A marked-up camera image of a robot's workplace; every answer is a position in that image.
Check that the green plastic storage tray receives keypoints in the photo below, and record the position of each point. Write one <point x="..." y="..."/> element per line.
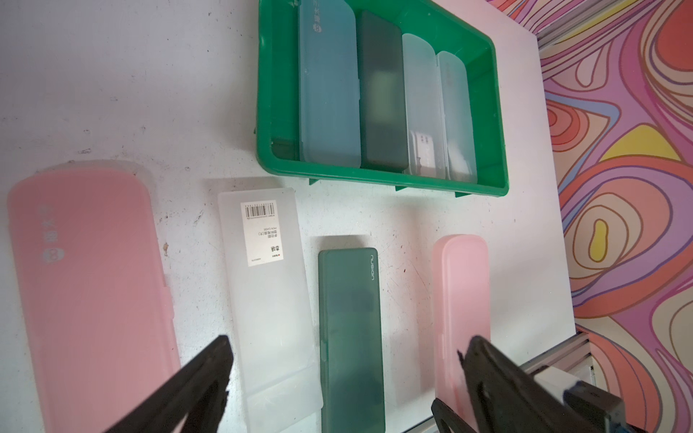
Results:
<point x="278" y="95"/>

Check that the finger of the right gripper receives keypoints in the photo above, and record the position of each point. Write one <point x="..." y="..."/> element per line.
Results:
<point x="447" y="420"/>

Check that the clear rectangular pencil case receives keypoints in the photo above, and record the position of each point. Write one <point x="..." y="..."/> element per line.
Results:
<point x="277" y="351"/>

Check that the translucent white pencil case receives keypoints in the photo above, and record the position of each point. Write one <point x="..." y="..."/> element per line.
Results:
<point x="423" y="109"/>
<point x="461" y="150"/>

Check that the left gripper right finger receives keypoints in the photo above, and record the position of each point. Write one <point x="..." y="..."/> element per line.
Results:
<point x="505" y="399"/>

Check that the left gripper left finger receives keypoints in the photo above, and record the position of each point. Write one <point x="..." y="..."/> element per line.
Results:
<point x="193" y="400"/>

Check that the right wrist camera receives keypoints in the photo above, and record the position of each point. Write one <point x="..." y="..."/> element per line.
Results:
<point x="604" y="410"/>

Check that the dark green translucent pencil case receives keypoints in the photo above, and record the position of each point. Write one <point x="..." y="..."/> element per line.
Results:
<point x="382" y="104"/>

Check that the teal pencil case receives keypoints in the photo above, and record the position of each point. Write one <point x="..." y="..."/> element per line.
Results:
<point x="329" y="84"/>

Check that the pink pencil case with sticker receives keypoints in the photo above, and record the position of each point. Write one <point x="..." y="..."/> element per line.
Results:
<point x="461" y="311"/>

